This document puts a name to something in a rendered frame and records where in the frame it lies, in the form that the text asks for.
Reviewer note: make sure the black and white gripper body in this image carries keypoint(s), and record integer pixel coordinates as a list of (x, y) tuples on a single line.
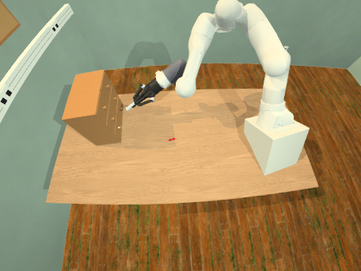
[(153, 87)]

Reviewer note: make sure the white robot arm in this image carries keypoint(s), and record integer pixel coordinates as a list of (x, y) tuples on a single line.
[(273, 115)]

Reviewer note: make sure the brown wooden chest of drawers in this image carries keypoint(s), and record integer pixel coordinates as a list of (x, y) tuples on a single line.
[(81, 108)]

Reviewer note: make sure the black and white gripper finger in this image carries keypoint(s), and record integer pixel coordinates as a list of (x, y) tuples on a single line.
[(138, 103), (138, 95)]

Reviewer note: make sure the brown wooden drawer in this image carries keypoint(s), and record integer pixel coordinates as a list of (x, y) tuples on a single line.
[(119, 109), (111, 119), (102, 105), (113, 98), (118, 128), (106, 86)]

